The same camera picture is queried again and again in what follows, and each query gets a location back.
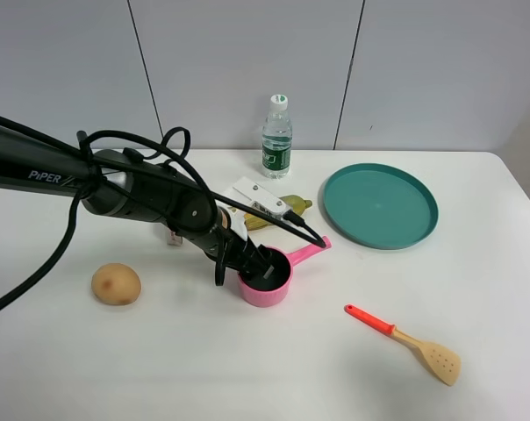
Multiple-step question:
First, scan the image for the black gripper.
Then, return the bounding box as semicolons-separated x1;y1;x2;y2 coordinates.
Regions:
165;175;275;280

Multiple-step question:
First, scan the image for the pink saucepan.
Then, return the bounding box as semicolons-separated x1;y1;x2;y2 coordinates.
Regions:
238;236;332;308

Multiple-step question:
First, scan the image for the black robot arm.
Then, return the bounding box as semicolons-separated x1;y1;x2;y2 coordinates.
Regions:
0;125;278;284

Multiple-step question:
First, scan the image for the yellow corn cob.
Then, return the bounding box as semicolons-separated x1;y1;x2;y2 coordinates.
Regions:
244;195;312;231

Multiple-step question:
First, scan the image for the white rectangular box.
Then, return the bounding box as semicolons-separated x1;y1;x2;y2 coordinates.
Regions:
166;230;183;246

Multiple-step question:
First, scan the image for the teal round plate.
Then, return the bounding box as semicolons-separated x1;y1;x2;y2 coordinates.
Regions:
322;163;439;250

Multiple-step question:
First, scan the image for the clear water bottle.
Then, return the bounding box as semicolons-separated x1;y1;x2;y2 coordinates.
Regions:
261;94;293;179

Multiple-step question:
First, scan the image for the brown potato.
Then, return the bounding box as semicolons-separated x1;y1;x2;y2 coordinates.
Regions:
91;263;141;306

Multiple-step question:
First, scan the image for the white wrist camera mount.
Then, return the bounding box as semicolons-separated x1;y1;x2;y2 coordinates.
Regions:
218;177;280;241

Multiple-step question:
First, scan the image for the black cable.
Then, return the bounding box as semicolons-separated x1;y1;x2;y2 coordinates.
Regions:
0;109;330;321

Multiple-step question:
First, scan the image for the wooden spatula orange handle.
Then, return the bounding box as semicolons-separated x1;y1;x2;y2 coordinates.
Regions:
344;304;462;386

